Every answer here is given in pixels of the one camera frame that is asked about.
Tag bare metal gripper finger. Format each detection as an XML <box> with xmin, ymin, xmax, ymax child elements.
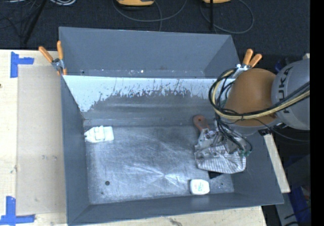
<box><xmin>197</xmin><ymin>129</ymin><xmax>220</xmax><ymax>148</ymax></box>
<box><xmin>194</xmin><ymin>144</ymin><xmax>226</xmax><ymax>160</ymax></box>

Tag white striped cloth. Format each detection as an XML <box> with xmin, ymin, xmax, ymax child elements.
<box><xmin>194</xmin><ymin>143</ymin><xmax>247</xmax><ymax>174</ymax></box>

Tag white rounded box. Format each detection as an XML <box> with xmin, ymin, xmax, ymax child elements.
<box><xmin>189</xmin><ymin>179</ymin><xmax>211</xmax><ymax>196</ymax></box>

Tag grey metal bin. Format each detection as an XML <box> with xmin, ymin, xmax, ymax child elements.
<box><xmin>58</xmin><ymin>26</ymin><xmax>285</xmax><ymax>226</ymax></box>

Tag white plastic block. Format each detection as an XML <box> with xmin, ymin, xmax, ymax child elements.
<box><xmin>84</xmin><ymin>125</ymin><xmax>115</xmax><ymax>143</ymax></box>

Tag pale cardboard board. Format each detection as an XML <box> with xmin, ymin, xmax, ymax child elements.
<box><xmin>16</xmin><ymin>64</ymin><xmax>67</xmax><ymax>216</ymax></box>

